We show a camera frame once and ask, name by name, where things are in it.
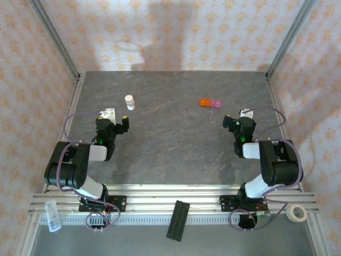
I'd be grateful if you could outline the grey metal panel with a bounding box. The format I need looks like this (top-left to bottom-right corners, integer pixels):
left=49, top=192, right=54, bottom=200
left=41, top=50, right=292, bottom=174
left=29, top=223, right=318, bottom=256

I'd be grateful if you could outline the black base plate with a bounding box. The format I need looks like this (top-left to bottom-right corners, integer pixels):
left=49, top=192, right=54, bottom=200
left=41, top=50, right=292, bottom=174
left=78, top=195, right=127, bottom=213
left=219, top=194, right=268, bottom=213

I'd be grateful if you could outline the left aluminium side rail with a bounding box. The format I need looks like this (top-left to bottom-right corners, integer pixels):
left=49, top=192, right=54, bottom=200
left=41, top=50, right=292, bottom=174
left=42, top=72, right=86, bottom=193

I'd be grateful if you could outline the grey slotted cable duct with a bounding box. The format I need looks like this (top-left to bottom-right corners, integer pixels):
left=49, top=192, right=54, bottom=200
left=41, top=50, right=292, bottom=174
left=39, top=214, right=312, bottom=227

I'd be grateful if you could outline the white tape roll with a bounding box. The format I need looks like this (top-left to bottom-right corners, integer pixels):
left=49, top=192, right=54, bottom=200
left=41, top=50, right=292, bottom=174
left=286, top=204, right=308, bottom=224

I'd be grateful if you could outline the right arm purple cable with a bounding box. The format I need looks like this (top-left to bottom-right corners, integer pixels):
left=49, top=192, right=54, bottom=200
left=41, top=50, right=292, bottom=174
left=229, top=108, right=303, bottom=231

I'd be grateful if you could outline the aluminium frame post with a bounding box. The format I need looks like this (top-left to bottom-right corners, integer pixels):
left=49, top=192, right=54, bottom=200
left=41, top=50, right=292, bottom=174
left=265, top=0, right=318, bottom=81
left=28, top=0, right=81, bottom=80

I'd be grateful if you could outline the right aluminium frame post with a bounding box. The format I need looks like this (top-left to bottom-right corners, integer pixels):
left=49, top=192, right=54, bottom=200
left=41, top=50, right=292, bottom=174
left=265, top=0, right=318, bottom=81

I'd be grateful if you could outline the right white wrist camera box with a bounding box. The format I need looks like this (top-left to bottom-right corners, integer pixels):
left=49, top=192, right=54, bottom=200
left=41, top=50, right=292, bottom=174
left=239, top=108, right=254, bottom=120

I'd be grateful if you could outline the clear plastic package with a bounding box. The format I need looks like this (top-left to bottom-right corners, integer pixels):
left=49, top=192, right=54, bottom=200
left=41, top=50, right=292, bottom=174
left=44, top=199, right=62, bottom=233

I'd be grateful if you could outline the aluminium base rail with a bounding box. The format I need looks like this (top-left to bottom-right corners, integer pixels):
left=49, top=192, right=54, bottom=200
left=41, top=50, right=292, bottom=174
left=28, top=183, right=320, bottom=216

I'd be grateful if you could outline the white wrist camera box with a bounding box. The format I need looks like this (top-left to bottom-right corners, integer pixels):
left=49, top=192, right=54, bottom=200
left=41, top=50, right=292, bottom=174
left=239, top=108, right=254, bottom=120
left=99, top=107, right=117, bottom=125

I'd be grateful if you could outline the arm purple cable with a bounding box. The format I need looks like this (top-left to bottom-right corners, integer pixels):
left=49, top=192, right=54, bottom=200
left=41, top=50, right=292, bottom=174
left=57, top=111, right=120, bottom=231
left=229, top=108, right=303, bottom=231

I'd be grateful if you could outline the left aluminium frame post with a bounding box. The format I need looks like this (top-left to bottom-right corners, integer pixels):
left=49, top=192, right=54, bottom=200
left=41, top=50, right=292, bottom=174
left=28, top=0, right=81, bottom=80

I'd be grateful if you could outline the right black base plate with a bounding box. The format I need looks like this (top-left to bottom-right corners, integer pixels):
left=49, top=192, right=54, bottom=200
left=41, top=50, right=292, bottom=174
left=219, top=194, right=268, bottom=213

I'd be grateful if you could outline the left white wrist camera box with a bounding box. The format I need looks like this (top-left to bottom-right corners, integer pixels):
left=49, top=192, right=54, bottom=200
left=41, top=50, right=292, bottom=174
left=99, top=107, right=117, bottom=125

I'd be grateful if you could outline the white pill bottle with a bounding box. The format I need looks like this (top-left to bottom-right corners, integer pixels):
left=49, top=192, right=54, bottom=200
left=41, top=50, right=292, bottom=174
left=124, top=94, right=136, bottom=111

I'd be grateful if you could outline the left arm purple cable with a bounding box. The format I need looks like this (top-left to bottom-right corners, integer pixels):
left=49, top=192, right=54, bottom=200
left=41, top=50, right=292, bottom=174
left=57, top=111, right=120, bottom=231

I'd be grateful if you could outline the black slotted bar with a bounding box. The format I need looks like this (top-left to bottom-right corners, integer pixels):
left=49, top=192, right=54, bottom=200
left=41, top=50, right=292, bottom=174
left=166, top=200, right=191, bottom=242

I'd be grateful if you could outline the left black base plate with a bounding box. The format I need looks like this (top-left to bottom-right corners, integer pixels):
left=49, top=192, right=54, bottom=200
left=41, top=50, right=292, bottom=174
left=78, top=195, right=127, bottom=213

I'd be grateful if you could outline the right aluminium side rail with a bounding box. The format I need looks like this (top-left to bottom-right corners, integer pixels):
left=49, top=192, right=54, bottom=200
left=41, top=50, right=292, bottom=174
left=266, top=76, right=304, bottom=192

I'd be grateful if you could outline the aluminium side rail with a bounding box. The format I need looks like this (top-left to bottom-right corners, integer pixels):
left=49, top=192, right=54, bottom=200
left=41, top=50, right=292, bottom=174
left=266, top=76, right=304, bottom=192
left=42, top=72, right=86, bottom=193

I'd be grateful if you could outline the orange pink pill organizer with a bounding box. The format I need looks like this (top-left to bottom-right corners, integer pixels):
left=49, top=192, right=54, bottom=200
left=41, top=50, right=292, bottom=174
left=199, top=98, right=222, bottom=109

